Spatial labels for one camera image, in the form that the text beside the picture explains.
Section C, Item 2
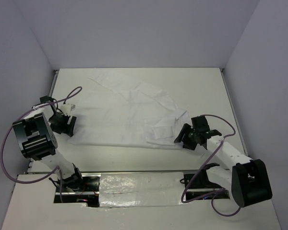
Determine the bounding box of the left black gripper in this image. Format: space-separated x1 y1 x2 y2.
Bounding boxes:
48 112 77 138

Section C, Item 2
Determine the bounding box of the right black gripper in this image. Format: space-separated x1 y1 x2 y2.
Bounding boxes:
174 124 199 151

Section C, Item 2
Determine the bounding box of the white long sleeve shirt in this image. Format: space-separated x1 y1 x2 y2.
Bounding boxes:
68 71 190 150

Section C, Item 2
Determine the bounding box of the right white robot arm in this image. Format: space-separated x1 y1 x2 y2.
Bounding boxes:
174 115 273 208

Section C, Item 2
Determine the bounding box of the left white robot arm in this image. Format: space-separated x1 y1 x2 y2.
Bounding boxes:
12 96 84 191

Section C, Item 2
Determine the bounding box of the silver foil tape sheet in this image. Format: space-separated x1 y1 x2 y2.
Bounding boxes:
99 172 184 207

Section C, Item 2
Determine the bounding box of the white foam front board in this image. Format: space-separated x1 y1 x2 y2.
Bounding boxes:
2 172 280 230

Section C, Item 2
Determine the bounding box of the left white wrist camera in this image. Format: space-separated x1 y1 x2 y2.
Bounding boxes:
60 103 75 117

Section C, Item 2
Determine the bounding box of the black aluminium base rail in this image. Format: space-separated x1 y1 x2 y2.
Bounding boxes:
54 171 231 208

